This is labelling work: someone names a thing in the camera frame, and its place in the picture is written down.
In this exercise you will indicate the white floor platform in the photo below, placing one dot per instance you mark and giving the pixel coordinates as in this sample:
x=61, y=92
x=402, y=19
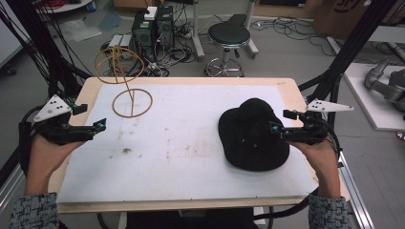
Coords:
x=366, y=105

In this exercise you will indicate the aluminium rail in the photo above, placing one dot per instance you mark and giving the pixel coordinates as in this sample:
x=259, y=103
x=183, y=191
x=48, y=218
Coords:
x=355, y=194

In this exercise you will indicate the person's right hand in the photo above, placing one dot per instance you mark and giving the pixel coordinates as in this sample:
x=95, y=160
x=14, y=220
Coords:
x=318, y=159

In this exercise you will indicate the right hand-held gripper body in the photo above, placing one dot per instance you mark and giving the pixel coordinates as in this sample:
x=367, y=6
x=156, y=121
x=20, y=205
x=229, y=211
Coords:
x=309, y=133

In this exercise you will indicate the black round stool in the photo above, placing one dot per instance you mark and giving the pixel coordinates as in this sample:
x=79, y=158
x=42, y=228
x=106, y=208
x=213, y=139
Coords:
x=228, y=35

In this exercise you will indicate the cardboard box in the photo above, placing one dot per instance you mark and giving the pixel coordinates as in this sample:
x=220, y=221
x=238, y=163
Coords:
x=350, y=16

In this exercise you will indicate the person's left hand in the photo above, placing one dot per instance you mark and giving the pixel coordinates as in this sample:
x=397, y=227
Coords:
x=47, y=156

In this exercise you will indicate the white table mat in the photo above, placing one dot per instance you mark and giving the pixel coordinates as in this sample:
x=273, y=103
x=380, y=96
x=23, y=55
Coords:
x=178, y=149

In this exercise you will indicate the black frame post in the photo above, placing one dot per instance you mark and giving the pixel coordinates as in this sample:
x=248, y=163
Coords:
x=353, y=47
x=44, y=47

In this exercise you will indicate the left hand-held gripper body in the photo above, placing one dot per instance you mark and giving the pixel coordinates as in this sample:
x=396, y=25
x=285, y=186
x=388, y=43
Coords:
x=55, y=132

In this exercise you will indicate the black computer tower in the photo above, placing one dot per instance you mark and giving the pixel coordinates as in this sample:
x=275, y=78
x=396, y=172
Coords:
x=165, y=27
x=144, y=35

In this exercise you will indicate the black hat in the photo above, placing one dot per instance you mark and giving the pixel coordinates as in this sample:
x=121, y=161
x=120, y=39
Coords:
x=251, y=140

